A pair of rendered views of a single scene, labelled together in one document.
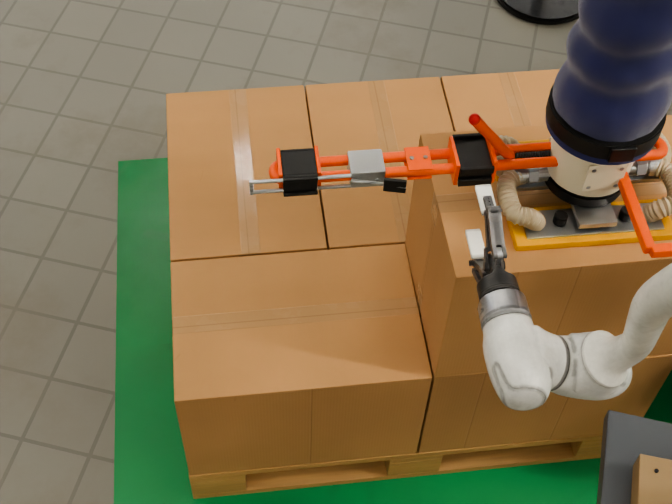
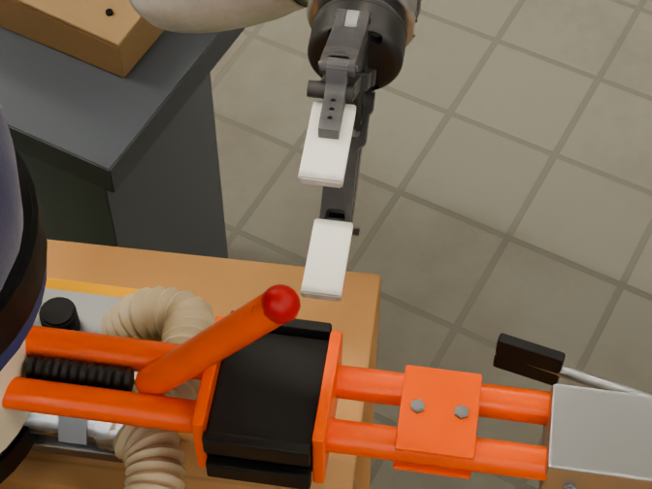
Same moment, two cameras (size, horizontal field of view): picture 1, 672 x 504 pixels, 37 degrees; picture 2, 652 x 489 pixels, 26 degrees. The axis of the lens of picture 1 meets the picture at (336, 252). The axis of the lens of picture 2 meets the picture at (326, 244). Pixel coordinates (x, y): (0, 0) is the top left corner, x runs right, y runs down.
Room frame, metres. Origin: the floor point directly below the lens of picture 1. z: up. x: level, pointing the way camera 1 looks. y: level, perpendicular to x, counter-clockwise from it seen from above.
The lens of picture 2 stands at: (1.80, -0.09, 1.88)
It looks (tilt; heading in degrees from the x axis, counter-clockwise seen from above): 54 degrees down; 197
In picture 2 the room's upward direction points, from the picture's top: straight up
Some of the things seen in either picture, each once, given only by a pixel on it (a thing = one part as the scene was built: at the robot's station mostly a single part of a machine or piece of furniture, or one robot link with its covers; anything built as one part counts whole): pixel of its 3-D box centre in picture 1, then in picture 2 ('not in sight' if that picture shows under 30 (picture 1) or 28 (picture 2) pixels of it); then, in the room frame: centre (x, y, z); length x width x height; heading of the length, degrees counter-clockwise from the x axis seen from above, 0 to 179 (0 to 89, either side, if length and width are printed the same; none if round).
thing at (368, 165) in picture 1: (365, 168); (600, 447); (1.34, -0.05, 1.07); 0.07 x 0.07 x 0.04; 9
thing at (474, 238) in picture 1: (475, 243); (327, 259); (1.21, -0.28, 1.01); 0.07 x 0.03 x 0.01; 9
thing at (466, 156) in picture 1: (471, 159); (270, 399); (1.37, -0.26, 1.07); 0.10 x 0.08 x 0.06; 9
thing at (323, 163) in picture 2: (486, 199); (327, 143); (1.21, -0.28, 1.14); 0.07 x 0.03 x 0.01; 9
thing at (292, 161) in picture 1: (298, 168); not in sight; (1.32, 0.08, 1.07); 0.08 x 0.07 x 0.05; 99
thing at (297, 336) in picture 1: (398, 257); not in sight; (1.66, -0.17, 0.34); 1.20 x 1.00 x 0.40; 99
